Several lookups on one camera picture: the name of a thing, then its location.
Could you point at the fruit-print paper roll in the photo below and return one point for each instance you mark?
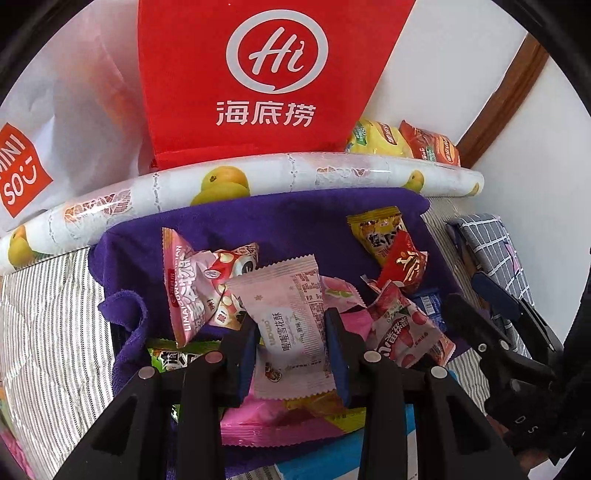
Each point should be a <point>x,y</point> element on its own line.
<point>286,170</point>

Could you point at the grey checked cloth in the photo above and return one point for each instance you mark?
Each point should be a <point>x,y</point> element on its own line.
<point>489,240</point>

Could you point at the striped mattress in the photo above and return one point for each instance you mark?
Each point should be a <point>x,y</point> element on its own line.
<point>46,323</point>

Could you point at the green snack packet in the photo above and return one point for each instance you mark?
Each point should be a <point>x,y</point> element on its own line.
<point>166,357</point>

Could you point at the blue small snack packet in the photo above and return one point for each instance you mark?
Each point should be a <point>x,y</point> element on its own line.
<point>427,302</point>

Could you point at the pink tag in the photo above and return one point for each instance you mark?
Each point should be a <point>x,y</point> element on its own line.
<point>510,249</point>

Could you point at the light pink snack packet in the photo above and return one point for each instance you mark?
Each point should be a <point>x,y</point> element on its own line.
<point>291,332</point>

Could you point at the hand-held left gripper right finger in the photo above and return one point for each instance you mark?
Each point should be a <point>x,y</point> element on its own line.
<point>338,364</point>

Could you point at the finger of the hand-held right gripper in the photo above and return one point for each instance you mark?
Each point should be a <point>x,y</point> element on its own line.
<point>480,332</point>
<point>498,295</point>

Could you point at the large pink snack bag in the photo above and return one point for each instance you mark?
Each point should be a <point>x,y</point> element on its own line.
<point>258,420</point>

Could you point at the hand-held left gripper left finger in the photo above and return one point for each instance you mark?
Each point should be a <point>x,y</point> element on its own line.
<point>247,364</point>

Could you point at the purple cloth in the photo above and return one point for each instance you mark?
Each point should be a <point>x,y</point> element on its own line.
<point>295,230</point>

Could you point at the yellow chip bag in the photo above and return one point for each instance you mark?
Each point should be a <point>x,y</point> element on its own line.
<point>369,138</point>

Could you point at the red snack packet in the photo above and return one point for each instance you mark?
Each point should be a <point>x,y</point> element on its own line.
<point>406,265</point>

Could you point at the red paper bag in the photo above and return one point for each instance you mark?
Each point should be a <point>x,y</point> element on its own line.
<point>194,92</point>

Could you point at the blue box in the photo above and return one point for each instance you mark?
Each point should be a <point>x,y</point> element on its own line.
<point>323,461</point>

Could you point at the white plastic bag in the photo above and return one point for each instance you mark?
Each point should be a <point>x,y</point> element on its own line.
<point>69,138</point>

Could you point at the strawberry snack packet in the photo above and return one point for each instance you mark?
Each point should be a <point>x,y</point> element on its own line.
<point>401,332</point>

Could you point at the yellow triangular snack packet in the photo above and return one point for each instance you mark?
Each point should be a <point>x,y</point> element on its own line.
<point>376,230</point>

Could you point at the brown door frame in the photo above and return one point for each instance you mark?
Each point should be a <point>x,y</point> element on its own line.
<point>512,87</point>

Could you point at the orange chip bag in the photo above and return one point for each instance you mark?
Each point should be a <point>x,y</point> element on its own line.
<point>429,145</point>

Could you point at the yellow sweet potato snack bag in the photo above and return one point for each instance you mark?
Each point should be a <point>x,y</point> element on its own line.
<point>318,401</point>

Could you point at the pink panda snack packet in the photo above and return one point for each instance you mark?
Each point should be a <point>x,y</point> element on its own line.
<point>184,286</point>

